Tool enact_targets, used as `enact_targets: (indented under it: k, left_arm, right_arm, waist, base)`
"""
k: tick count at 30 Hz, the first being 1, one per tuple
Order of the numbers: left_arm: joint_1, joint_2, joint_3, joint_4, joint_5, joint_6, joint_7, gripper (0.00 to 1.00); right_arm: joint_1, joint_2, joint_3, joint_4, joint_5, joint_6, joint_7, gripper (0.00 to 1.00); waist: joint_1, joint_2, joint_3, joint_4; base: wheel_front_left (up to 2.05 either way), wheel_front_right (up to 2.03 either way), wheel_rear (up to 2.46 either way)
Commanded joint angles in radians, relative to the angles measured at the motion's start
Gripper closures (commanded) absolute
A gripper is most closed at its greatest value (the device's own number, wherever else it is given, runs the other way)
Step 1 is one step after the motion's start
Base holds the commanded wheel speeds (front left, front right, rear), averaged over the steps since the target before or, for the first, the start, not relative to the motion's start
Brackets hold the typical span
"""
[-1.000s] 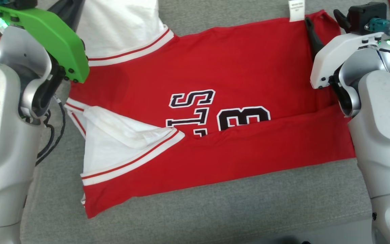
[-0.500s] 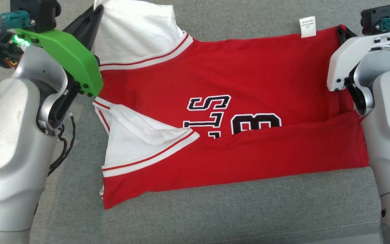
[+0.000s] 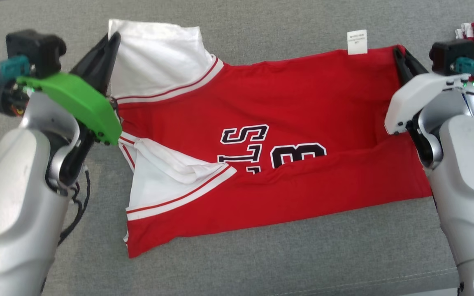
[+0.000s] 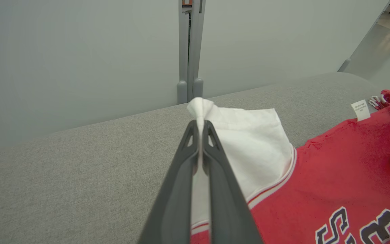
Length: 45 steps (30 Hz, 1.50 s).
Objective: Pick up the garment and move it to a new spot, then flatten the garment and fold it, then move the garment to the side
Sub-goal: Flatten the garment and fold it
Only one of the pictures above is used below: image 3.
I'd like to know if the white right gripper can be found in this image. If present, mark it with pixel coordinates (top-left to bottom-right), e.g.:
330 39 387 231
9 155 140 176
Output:
384 46 472 135

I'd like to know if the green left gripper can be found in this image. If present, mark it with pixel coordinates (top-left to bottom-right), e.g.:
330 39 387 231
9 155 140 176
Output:
17 31 122 145

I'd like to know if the red and white jersey shirt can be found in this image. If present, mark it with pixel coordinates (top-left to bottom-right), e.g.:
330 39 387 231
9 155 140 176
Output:
108 18 433 259

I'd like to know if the teal right camera connector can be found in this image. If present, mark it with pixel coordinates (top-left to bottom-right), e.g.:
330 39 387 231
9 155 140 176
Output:
454 57 474 81

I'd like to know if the teal camera connector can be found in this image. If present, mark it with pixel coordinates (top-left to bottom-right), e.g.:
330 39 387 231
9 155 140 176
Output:
0 55 31 87
454 57 474 81

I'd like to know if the teal left camera connector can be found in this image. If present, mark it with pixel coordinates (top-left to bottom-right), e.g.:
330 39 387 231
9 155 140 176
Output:
0 55 31 87

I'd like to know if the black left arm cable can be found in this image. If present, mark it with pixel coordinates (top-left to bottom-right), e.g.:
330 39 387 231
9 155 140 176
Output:
58 164 91 245

